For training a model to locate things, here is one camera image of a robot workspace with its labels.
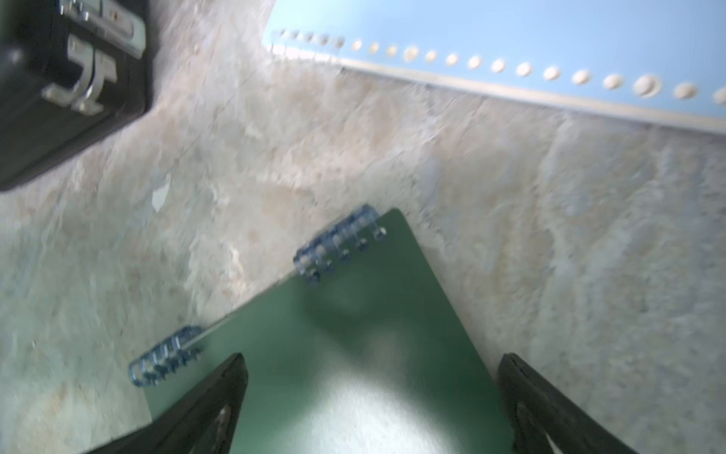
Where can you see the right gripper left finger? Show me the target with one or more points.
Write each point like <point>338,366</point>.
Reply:
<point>203,421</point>

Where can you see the dark green spiral notebook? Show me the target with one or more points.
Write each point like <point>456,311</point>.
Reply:
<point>360,351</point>

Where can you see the black hard case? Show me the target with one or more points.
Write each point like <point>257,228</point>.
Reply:
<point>72,73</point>

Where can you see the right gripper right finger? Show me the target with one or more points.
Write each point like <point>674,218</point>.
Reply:
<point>544,418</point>

